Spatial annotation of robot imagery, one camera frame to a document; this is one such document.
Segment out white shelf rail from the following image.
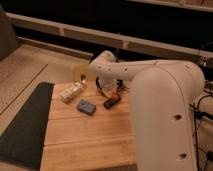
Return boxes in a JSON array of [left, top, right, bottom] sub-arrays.
[[6, 12, 213, 68]]

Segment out black rectangular box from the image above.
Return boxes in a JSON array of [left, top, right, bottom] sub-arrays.
[[103, 95, 121, 109]]

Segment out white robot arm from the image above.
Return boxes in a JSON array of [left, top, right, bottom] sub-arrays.
[[90, 51, 205, 171]]

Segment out blue sponge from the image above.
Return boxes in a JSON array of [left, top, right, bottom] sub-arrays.
[[77, 100, 96, 115]]

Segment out grey couch corner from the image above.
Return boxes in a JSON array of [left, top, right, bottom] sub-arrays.
[[0, 4, 20, 61]]

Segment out dark floor mat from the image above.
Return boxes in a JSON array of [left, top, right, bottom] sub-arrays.
[[0, 82, 54, 170]]

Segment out black cables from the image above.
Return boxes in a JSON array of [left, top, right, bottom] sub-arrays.
[[189, 79, 213, 171]]

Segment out dark ceramic bowl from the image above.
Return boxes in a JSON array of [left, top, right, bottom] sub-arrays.
[[95, 77, 124, 91]]

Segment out white bottle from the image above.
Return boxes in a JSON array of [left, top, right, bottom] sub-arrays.
[[60, 81, 86, 103]]

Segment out red pepper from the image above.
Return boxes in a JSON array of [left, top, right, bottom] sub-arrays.
[[109, 89, 120, 99]]

